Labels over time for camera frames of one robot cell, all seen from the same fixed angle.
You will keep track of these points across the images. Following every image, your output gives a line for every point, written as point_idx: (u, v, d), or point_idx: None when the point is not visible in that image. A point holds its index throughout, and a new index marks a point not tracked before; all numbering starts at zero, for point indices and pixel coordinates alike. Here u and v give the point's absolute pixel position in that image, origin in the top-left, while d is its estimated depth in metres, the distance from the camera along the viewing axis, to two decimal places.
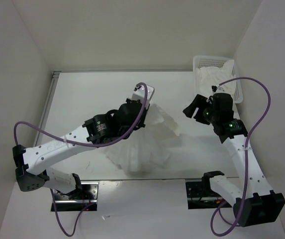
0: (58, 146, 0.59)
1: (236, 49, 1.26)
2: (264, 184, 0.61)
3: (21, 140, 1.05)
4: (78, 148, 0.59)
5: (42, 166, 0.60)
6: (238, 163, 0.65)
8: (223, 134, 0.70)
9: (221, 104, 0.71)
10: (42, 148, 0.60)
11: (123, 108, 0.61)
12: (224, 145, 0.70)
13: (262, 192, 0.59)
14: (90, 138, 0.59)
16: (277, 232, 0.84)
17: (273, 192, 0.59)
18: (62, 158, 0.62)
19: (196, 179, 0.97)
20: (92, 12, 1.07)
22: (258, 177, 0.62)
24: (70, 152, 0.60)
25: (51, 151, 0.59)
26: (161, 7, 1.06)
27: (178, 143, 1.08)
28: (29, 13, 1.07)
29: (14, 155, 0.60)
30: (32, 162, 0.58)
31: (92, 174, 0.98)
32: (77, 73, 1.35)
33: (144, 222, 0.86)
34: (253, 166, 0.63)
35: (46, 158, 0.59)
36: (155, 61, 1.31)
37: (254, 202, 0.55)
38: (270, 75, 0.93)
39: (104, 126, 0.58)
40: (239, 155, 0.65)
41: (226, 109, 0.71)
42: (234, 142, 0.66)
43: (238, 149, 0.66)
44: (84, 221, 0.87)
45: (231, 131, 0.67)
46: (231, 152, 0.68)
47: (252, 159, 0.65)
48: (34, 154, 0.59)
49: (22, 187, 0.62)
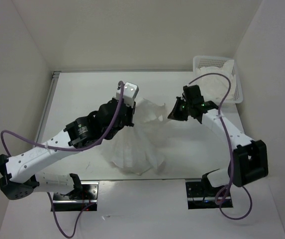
0: (41, 153, 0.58)
1: (236, 49, 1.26)
2: (243, 137, 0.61)
3: (21, 140, 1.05)
4: (60, 153, 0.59)
5: (26, 174, 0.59)
6: (218, 129, 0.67)
8: (197, 115, 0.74)
9: (190, 91, 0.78)
10: (24, 156, 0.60)
11: (103, 110, 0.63)
12: (203, 122, 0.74)
13: (243, 143, 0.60)
14: (71, 140, 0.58)
16: (277, 232, 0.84)
17: (253, 141, 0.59)
18: (47, 165, 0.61)
19: (196, 180, 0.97)
20: (92, 13, 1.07)
22: (237, 133, 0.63)
24: (53, 158, 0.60)
25: (35, 158, 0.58)
26: (160, 7, 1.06)
27: (177, 144, 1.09)
28: (29, 13, 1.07)
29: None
30: (15, 171, 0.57)
31: (92, 174, 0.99)
32: (77, 73, 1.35)
33: (143, 223, 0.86)
34: (230, 126, 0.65)
35: (28, 166, 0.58)
36: (155, 61, 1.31)
37: (240, 152, 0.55)
38: (270, 76, 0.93)
39: (86, 128, 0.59)
40: (216, 123, 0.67)
41: (196, 95, 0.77)
42: (208, 114, 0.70)
43: (214, 118, 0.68)
44: (84, 221, 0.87)
45: (204, 109, 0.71)
46: (209, 125, 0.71)
47: (229, 123, 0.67)
48: (17, 163, 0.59)
49: (10, 196, 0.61)
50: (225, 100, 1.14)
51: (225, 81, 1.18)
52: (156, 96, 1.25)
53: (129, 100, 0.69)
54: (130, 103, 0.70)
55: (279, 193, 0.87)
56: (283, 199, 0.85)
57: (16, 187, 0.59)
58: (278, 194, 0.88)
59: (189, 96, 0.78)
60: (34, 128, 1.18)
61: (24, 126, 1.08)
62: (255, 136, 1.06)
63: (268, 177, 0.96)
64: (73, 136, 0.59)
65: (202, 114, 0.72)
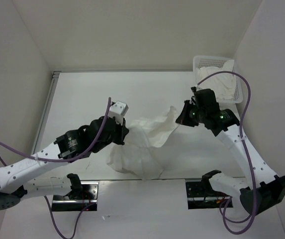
0: (30, 165, 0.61)
1: (236, 49, 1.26)
2: (267, 170, 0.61)
3: (21, 140, 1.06)
4: (49, 165, 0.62)
5: (15, 184, 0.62)
6: (238, 154, 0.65)
8: (215, 128, 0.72)
9: (203, 98, 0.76)
10: (13, 167, 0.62)
11: (93, 124, 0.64)
12: (219, 137, 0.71)
13: (267, 179, 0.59)
14: (61, 153, 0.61)
16: (277, 232, 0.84)
17: (277, 177, 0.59)
18: (35, 176, 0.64)
19: (196, 179, 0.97)
20: (92, 13, 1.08)
22: (260, 164, 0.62)
24: (42, 170, 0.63)
25: (24, 169, 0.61)
26: (160, 7, 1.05)
27: (177, 144, 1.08)
28: (29, 13, 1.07)
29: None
30: (4, 181, 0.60)
31: (92, 174, 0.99)
32: (77, 73, 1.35)
33: (143, 223, 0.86)
34: (253, 155, 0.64)
35: (17, 177, 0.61)
36: (155, 61, 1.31)
37: (264, 192, 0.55)
38: (270, 76, 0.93)
39: (75, 141, 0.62)
40: (237, 146, 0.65)
41: (210, 103, 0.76)
42: (229, 134, 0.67)
43: (235, 140, 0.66)
44: (84, 221, 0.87)
45: (223, 123, 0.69)
46: (228, 144, 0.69)
47: (250, 148, 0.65)
48: (6, 174, 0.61)
49: None
50: (225, 100, 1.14)
51: (225, 81, 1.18)
52: (156, 96, 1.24)
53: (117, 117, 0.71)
54: (119, 121, 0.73)
55: None
56: (283, 199, 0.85)
57: (3, 198, 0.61)
58: None
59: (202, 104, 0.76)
60: (34, 128, 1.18)
61: (24, 127, 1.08)
62: (255, 136, 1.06)
63: None
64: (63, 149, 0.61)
65: (220, 130, 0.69)
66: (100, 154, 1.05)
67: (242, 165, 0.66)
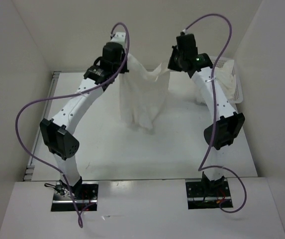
0: (77, 100, 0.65)
1: (236, 49, 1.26)
2: (229, 106, 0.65)
3: (21, 140, 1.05)
4: (93, 94, 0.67)
5: (73, 123, 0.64)
6: (207, 93, 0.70)
8: (190, 69, 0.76)
9: (183, 40, 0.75)
10: (63, 109, 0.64)
11: (105, 49, 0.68)
12: (193, 77, 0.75)
13: (227, 113, 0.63)
14: (96, 80, 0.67)
16: (277, 232, 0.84)
17: (236, 113, 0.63)
18: (84, 111, 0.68)
19: (196, 179, 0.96)
20: (92, 13, 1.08)
22: (224, 101, 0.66)
24: (88, 101, 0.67)
25: (75, 105, 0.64)
26: (160, 7, 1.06)
27: (177, 143, 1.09)
28: (29, 13, 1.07)
29: (44, 126, 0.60)
30: (66, 121, 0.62)
31: (92, 174, 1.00)
32: (77, 73, 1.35)
33: (144, 223, 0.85)
34: (220, 93, 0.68)
35: (74, 112, 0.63)
36: (155, 61, 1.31)
37: (221, 123, 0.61)
38: (270, 76, 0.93)
39: (101, 70, 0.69)
40: (207, 86, 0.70)
41: (190, 46, 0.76)
42: (201, 74, 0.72)
43: (206, 80, 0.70)
44: (84, 221, 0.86)
45: (198, 64, 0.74)
46: (200, 85, 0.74)
47: (218, 87, 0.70)
48: (62, 116, 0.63)
49: (65, 150, 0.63)
50: None
51: (225, 81, 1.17)
52: None
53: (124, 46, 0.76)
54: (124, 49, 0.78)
55: (279, 193, 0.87)
56: (283, 199, 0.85)
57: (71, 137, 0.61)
58: (278, 194, 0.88)
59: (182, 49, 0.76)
60: (34, 128, 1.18)
61: (25, 126, 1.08)
62: (255, 135, 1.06)
63: (268, 177, 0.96)
64: (95, 78, 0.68)
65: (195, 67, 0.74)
66: (100, 154, 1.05)
67: (209, 104, 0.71)
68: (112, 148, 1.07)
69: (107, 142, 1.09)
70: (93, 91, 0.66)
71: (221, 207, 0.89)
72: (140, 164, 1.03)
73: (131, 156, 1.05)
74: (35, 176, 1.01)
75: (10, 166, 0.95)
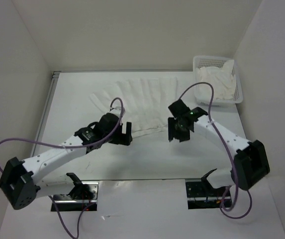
0: (57, 153, 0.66)
1: (236, 49, 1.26)
2: (240, 140, 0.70)
3: (21, 140, 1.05)
4: (74, 153, 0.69)
5: (43, 173, 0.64)
6: (213, 136, 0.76)
8: (190, 124, 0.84)
9: (175, 107, 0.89)
10: (40, 156, 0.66)
11: (103, 118, 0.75)
12: (196, 130, 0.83)
13: (241, 146, 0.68)
14: (83, 141, 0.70)
16: (277, 232, 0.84)
17: (250, 143, 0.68)
18: (59, 165, 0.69)
19: (196, 180, 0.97)
20: (92, 13, 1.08)
22: (232, 137, 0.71)
24: (67, 158, 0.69)
25: (52, 157, 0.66)
26: (160, 7, 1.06)
27: (177, 144, 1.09)
28: (29, 13, 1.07)
29: (12, 166, 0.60)
30: (36, 168, 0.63)
31: (92, 174, 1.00)
32: (77, 73, 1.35)
33: (144, 223, 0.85)
34: (226, 132, 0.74)
35: (47, 163, 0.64)
36: (154, 61, 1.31)
37: (242, 156, 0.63)
38: (270, 76, 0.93)
39: (92, 134, 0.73)
40: (210, 129, 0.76)
41: (182, 108, 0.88)
42: (200, 123, 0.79)
43: (207, 125, 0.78)
44: (84, 221, 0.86)
45: (195, 117, 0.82)
46: (204, 132, 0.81)
47: (222, 128, 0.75)
48: (36, 163, 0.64)
49: (17, 199, 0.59)
50: (225, 100, 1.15)
51: (225, 81, 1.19)
52: (156, 96, 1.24)
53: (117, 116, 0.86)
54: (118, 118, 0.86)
55: (279, 193, 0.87)
56: (283, 199, 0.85)
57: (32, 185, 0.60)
58: (278, 195, 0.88)
59: (175, 109, 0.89)
60: (34, 128, 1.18)
61: (24, 127, 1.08)
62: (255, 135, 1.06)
63: (268, 177, 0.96)
64: (84, 139, 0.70)
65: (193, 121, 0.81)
66: (100, 154, 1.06)
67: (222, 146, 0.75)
68: (112, 148, 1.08)
69: (108, 142, 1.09)
70: (76, 149, 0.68)
71: (221, 207, 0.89)
72: (139, 164, 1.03)
73: (130, 156, 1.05)
74: None
75: None
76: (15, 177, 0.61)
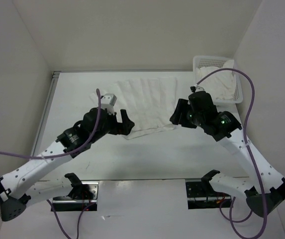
0: (37, 165, 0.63)
1: (236, 49, 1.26)
2: (274, 174, 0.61)
3: (21, 141, 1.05)
4: (55, 162, 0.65)
5: (23, 187, 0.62)
6: (243, 160, 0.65)
8: (216, 133, 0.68)
9: (200, 104, 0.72)
10: (19, 170, 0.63)
11: (86, 117, 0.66)
12: (221, 142, 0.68)
13: (275, 183, 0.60)
14: (65, 148, 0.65)
16: (277, 232, 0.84)
17: None
18: (44, 175, 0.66)
19: (196, 180, 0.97)
20: (92, 13, 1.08)
22: (268, 169, 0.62)
24: (49, 167, 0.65)
25: (33, 169, 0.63)
26: (160, 7, 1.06)
27: (177, 144, 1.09)
28: (28, 13, 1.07)
29: None
30: (14, 184, 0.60)
31: (92, 174, 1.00)
32: (77, 73, 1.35)
33: (144, 224, 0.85)
34: (259, 158, 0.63)
35: (27, 177, 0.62)
36: (154, 61, 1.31)
37: (276, 199, 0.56)
38: (270, 76, 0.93)
39: (76, 136, 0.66)
40: (243, 153, 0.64)
41: (208, 107, 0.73)
42: (233, 141, 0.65)
43: (240, 146, 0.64)
44: (84, 221, 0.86)
45: (226, 130, 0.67)
46: (232, 150, 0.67)
47: (255, 152, 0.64)
48: (14, 178, 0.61)
49: (3, 215, 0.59)
50: (225, 100, 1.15)
51: (225, 81, 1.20)
52: (156, 96, 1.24)
53: (109, 108, 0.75)
54: (111, 112, 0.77)
55: None
56: (283, 199, 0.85)
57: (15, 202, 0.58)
58: None
59: (200, 108, 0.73)
60: (34, 128, 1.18)
61: (24, 127, 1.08)
62: (255, 135, 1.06)
63: None
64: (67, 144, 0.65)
65: (223, 131, 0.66)
66: (100, 154, 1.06)
67: (247, 170, 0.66)
68: (112, 148, 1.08)
69: (108, 142, 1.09)
70: (57, 158, 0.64)
71: (221, 207, 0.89)
72: (140, 164, 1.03)
73: (130, 156, 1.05)
74: None
75: (10, 166, 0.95)
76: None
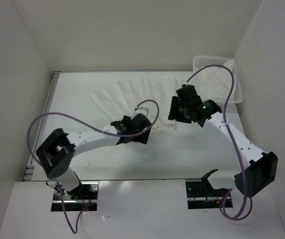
0: (96, 135, 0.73)
1: (236, 49, 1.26)
2: (254, 149, 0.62)
3: (21, 140, 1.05)
4: (108, 140, 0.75)
5: (80, 148, 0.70)
6: (225, 139, 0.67)
8: (199, 118, 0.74)
9: (184, 93, 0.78)
10: (81, 134, 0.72)
11: (137, 117, 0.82)
12: (205, 127, 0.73)
13: (255, 156, 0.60)
14: (119, 130, 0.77)
16: (277, 233, 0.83)
17: (265, 153, 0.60)
18: (92, 146, 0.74)
19: (196, 180, 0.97)
20: (92, 13, 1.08)
22: (247, 144, 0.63)
24: (101, 141, 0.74)
25: (92, 136, 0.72)
26: (160, 7, 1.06)
27: (177, 144, 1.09)
28: (29, 13, 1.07)
29: (57, 135, 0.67)
30: (77, 142, 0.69)
31: (92, 174, 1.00)
32: (77, 73, 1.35)
33: (145, 223, 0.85)
34: (239, 136, 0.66)
35: (88, 141, 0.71)
36: (155, 61, 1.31)
37: (255, 169, 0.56)
38: (270, 75, 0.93)
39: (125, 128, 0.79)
40: (223, 131, 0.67)
41: (193, 97, 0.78)
42: (213, 122, 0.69)
43: (220, 126, 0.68)
44: (84, 221, 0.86)
45: (207, 113, 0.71)
46: (214, 132, 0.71)
47: (236, 130, 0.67)
48: (77, 138, 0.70)
49: (53, 169, 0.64)
50: (225, 100, 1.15)
51: (225, 81, 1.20)
52: (156, 96, 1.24)
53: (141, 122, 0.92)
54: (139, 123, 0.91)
55: (279, 194, 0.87)
56: (283, 199, 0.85)
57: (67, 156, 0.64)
58: (278, 195, 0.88)
59: (185, 98, 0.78)
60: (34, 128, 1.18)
61: (24, 127, 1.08)
62: (255, 135, 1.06)
63: None
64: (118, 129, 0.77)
65: (204, 114, 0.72)
66: (100, 154, 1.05)
67: (232, 150, 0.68)
68: (112, 148, 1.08)
69: None
70: (111, 137, 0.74)
71: (221, 207, 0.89)
72: (140, 164, 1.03)
73: (130, 156, 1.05)
74: (35, 176, 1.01)
75: (10, 166, 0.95)
76: (53, 145, 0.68)
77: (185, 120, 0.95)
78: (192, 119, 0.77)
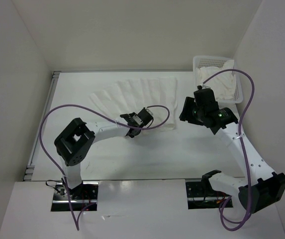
0: (110, 124, 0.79)
1: (236, 49, 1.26)
2: (265, 168, 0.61)
3: (21, 140, 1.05)
4: (119, 130, 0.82)
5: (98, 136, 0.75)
6: (236, 151, 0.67)
8: (214, 125, 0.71)
9: (202, 97, 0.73)
10: (98, 123, 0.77)
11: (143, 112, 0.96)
12: (218, 135, 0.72)
13: (265, 176, 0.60)
14: (128, 122, 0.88)
16: (277, 233, 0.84)
17: (275, 173, 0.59)
18: (106, 135, 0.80)
19: (196, 180, 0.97)
20: (92, 13, 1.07)
22: (258, 161, 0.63)
24: (114, 131, 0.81)
25: (108, 126, 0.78)
26: (160, 7, 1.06)
27: (177, 144, 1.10)
28: (28, 13, 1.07)
29: (77, 123, 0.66)
30: (95, 130, 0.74)
31: (93, 174, 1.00)
32: (77, 73, 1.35)
33: (144, 223, 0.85)
34: (251, 151, 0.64)
35: (105, 129, 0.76)
36: (154, 61, 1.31)
37: (262, 188, 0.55)
38: (270, 75, 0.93)
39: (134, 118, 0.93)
40: (236, 143, 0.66)
41: (210, 101, 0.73)
42: (227, 131, 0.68)
43: (233, 137, 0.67)
44: (84, 221, 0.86)
45: (223, 122, 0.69)
46: (226, 141, 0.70)
47: (248, 144, 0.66)
48: (94, 126, 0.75)
49: (73, 157, 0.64)
50: (225, 100, 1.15)
51: (225, 81, 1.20)
52: (156, 96, 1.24)
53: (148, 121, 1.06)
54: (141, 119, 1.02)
55: None
56: (283, 199, 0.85)
57: (88, 143, 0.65)
58: None
59: (203, 102, 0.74)
60: (34, 128, 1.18)
61: (24, 127, 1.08)
62: (254, 135, 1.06)
63: None
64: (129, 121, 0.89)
65: (219, 123, 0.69)
66: (100, 154, 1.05)
67: (240, 163, 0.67)
68: (113, 147, 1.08)
69: (108, 142, 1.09)
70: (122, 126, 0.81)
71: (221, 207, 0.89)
72: (140, 164, 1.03)
73: (130, 156, 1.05)
74: (34, 176, 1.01)
75: (10, 166, 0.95)
76: (72, 133, 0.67)
77: (198, 123, 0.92)
78: (204, 123, 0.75)
